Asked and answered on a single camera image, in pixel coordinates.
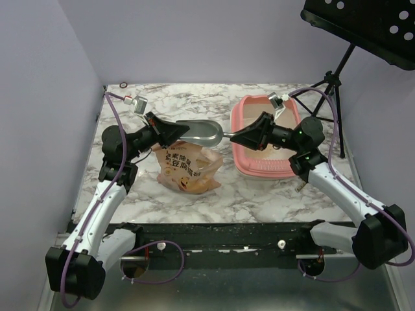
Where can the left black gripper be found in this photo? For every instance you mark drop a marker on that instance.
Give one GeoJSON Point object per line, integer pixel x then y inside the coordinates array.
{"type": "Point", "coordinates": [165, 133]}

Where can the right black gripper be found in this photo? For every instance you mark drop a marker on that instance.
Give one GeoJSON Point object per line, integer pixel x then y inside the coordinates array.
{"type": "Point", "coordinates": [265, 130]}

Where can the silver metal scoop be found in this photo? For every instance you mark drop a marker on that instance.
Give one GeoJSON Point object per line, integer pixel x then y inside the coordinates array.
{"type": "Point", "coordinates": [205, 133]}

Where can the orange cat litter bag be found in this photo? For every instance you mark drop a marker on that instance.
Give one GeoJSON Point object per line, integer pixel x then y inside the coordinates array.
{"type": "Point", "coordinates": [188, 167]}

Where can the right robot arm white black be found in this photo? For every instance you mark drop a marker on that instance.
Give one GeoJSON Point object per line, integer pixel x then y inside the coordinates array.
{"type": "Point", "coordinates": [379, 233]}

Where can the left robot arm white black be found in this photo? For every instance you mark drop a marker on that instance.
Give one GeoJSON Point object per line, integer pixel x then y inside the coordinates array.
{"type": "Point", "coordinates": [79, 266]}

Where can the pink litter box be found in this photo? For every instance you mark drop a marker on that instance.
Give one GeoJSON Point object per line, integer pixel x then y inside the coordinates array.
{"type": "Point", "coordinates": [270, 163]}

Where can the black music stand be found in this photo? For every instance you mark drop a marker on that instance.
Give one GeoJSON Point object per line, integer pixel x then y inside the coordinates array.
{"type": "Point", "coordinates": [382, 28]}

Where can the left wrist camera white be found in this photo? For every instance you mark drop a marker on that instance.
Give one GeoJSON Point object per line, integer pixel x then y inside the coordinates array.
{"type": "Point", "coordinates": [139, 104]}

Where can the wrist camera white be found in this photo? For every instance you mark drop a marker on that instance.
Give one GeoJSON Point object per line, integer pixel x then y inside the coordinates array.
{"type": "Point", "coordinates": [278, 103]}
{"type": "Point", "coordinates": [139, 104]}

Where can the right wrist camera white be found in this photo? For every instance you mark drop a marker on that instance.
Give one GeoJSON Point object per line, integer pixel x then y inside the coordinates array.
{"type": "Point", "coordinates": [278, 103]}

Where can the black table front rail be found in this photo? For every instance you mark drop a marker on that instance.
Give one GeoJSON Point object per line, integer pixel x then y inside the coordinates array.
{"type": "Point", "coordinates": [223, 246]}

